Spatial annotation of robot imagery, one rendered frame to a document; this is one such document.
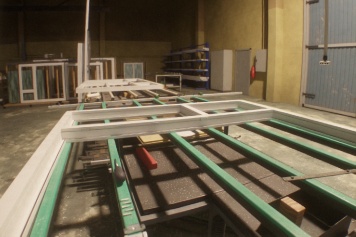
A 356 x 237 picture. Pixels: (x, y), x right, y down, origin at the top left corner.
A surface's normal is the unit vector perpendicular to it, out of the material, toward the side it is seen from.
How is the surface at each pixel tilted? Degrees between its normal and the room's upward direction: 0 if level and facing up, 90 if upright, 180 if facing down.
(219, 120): 90
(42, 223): 0
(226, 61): 90
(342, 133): 90
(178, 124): 90
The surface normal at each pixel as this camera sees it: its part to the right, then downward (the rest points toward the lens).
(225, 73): 0.37, 0.16
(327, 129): -0.94, 0.06
